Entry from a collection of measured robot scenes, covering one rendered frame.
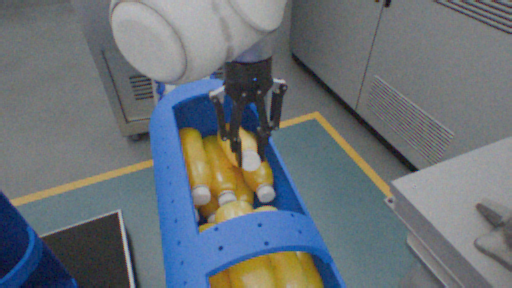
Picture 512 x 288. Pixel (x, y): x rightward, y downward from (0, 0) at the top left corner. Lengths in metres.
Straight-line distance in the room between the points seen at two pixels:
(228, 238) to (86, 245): 1.48
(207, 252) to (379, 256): 1.56
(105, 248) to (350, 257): 1.25
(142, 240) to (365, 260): 1.20
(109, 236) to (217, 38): 1.71
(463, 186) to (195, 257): 0.62
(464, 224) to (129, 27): 0.72
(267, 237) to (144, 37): 0.34
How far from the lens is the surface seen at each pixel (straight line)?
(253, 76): 0.51
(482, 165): 0.98
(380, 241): 2.06
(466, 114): 2.02
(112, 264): 1.84
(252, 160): 0.67
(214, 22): 0.28
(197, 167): 0.74
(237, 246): 0.51
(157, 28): 0.27
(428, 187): 0.86
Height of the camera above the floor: 1.67
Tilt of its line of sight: 43 degrees down
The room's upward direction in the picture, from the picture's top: straight up
